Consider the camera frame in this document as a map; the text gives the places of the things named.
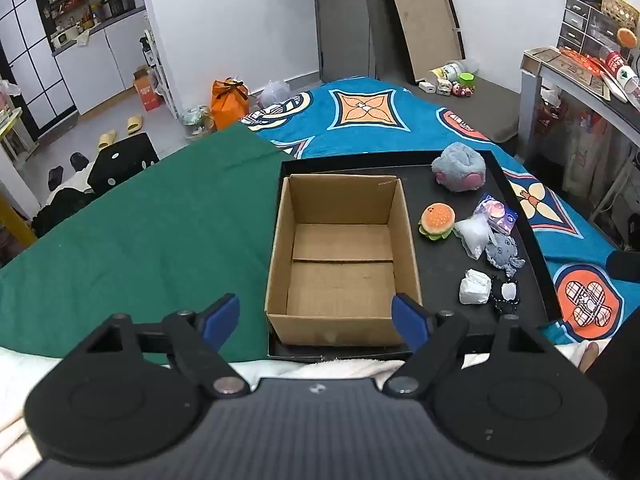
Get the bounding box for plastic bag with greens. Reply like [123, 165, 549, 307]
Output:
[179, 105, 215, 138]

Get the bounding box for clear plastic bag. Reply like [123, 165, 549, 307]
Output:
[454, 214, 496, 261]

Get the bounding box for black tray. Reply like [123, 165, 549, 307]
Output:
[267, 150, 563, 361]

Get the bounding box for person's black pants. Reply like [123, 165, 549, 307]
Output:
[582, 305, 640, 480]

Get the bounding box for black framed glass door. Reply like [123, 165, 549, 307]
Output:
[0, 0, 81, 136]

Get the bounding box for white towel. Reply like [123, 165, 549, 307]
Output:
[0, 330, 608, 466]

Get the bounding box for cream toaster oven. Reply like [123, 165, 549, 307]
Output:
[50, 30, 81, 52]

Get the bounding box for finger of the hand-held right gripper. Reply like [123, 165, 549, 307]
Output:
[606, 250, 640, 283]

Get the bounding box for white storage rack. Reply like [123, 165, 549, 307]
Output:
[141, 15, 176, 121]

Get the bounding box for red bag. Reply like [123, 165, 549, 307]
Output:
[537, 87, 568, 126]

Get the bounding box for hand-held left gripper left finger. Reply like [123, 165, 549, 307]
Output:
[60, 294, 251, 400]

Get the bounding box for orange cardboard box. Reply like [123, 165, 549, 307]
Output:
[132, 66, 165, 112]

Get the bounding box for black clothes pile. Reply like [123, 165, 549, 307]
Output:
[31, 170, 96, 238]

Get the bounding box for red packets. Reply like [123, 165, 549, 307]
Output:
[559, 46, 608, 76]

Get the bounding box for black bead keychain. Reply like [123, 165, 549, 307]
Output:
[487, 275, 522, 317]

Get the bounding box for grey-blue fluffy plush toy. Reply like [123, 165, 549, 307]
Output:
[431, 142, 488, 193]

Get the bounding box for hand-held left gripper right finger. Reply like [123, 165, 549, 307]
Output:
[387, 292, 556, 398]

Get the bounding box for burger plush toy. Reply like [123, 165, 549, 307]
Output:
[418, 202, 456, 242]

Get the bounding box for green blanket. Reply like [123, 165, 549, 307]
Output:
[0, 122, 293, 366]

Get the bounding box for plastic bottle with green logo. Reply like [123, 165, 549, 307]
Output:
[615, 65, 640, 96]

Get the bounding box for cream shopping bag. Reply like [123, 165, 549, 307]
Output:
[562, 105, 623, 196]

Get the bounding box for purple tissue packet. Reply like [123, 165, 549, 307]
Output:
[474, 193, 518, 236]

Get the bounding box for white kitchen cabinet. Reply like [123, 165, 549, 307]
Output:
[52, 7, 151, 116]

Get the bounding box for white tissue pack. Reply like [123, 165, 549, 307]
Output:
[459, 269, 493, 306]

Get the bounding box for grey mattress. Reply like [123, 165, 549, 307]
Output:
[405, 72, 523, 143]

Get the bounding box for grey drawer organizer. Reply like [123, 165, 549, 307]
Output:
[556, 0, 626, 61]

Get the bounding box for clear plastic bottle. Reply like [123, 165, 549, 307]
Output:
[431, 59, 481, 82]

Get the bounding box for white desk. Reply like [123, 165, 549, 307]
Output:
[519, 46, 640, 221]

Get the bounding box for orange bag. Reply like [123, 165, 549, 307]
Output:
[210, 77, 250, 132]

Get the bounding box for woven basket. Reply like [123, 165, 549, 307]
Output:
[600, 0, 638, 31]

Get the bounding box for white plastic bag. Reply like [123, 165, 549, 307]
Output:
[257, 79, 292, 108]

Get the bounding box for grey plush octopus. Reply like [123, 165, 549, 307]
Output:
[484, 234, 526, 277]

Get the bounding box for brown cardboard box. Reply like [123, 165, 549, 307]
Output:
[265, 174, 423, 348]

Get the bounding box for black dice stool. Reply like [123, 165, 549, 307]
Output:
[87, 132, 161, 196]

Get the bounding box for grey door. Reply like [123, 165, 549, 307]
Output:
[312, 0, 426, 83]

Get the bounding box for blue patterned blanket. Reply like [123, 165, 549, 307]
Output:
[240, 77, 626, 346]

